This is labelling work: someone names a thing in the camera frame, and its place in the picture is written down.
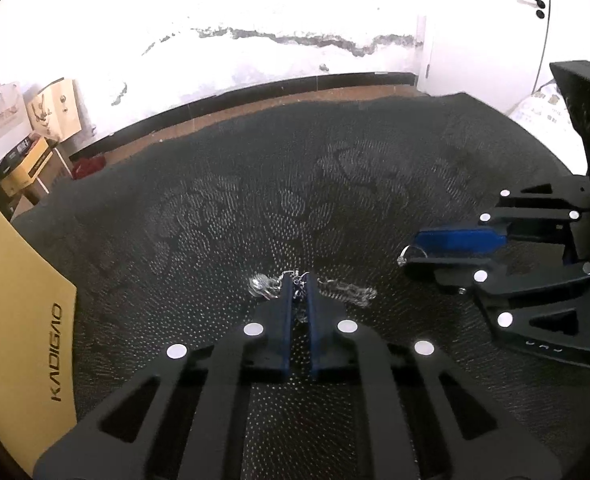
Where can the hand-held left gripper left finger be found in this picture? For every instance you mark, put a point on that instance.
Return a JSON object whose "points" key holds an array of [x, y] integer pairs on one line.
{"points": [[286, 330]]}

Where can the brown cardboard box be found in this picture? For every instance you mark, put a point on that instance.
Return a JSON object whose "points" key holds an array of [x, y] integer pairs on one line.
{"points": [[50, 180]]}

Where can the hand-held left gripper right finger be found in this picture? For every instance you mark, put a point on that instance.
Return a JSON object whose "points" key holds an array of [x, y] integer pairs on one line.
{"points": [[317, 330]]}

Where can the red cloth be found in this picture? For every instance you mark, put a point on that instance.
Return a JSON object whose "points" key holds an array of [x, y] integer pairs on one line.
{"points": [[89, 167]]}

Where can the white printed sack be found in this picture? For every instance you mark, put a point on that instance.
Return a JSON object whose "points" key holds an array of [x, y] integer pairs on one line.
{"points": [[545, 120]]}

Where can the black keyhole cover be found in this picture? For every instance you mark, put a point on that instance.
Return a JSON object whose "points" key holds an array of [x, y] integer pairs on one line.
{"points": [[540, 14]]}

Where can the flat black box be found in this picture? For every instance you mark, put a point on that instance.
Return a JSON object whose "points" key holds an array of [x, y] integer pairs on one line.
{"points": [[19, 149]]}

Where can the flat yellow box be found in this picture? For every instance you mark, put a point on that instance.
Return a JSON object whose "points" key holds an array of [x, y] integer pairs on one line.
{"points": [[25, 170]]}

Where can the white gift bag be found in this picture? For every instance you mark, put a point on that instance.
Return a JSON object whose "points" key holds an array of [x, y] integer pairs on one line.
{"points": [[0, 130]]}

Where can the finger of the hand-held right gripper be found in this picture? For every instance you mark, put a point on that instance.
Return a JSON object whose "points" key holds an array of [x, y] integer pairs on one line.
{"points": [[455, 242], [455, 270]]}

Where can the yellow cardboard box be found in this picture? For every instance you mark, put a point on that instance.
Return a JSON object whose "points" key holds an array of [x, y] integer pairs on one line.
{"points": [[20, 320]]}

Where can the dark patterned table cloth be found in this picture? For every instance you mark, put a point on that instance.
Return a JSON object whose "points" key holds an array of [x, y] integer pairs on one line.
{"points": [[275, 200]]}

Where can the white door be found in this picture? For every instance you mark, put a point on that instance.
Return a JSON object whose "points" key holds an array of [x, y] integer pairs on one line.
{"points": [[480, 35]]}

